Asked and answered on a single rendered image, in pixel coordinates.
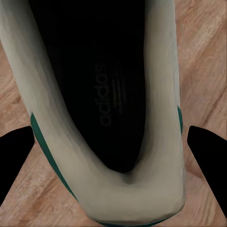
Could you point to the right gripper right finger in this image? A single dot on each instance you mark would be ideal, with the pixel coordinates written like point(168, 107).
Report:
point(210, 151)

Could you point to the gym shoe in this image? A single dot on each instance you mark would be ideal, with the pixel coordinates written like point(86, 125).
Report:
point(100, 82)

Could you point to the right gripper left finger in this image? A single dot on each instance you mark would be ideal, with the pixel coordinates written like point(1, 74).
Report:
point(14, 149)

